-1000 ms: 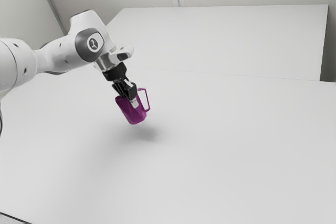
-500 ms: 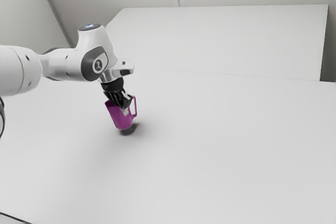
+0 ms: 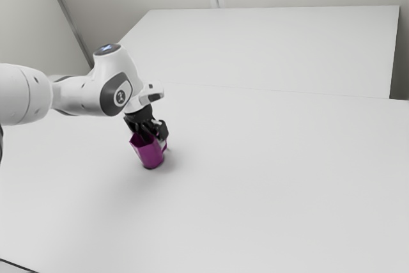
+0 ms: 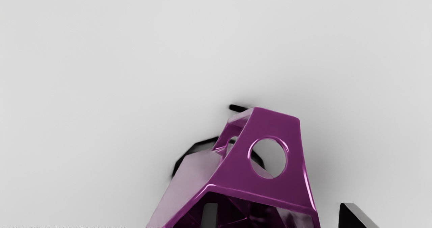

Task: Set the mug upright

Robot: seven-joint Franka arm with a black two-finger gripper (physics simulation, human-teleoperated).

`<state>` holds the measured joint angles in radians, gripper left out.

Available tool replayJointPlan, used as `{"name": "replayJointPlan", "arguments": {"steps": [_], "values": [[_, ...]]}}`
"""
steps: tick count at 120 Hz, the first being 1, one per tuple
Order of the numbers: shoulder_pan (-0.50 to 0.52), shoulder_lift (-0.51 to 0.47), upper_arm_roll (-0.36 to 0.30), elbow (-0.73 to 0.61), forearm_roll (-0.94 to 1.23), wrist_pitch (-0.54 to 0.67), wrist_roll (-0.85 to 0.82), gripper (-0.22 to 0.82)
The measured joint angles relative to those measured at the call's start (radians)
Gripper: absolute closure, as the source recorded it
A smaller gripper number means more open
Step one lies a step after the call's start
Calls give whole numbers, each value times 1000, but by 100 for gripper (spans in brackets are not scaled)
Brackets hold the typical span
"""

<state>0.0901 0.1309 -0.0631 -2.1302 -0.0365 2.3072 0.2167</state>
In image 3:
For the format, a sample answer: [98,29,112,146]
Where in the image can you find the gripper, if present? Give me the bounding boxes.
[123,106,170,141]

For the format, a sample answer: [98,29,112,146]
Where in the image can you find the purple faceted mug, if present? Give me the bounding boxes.
[128,132,169,171]

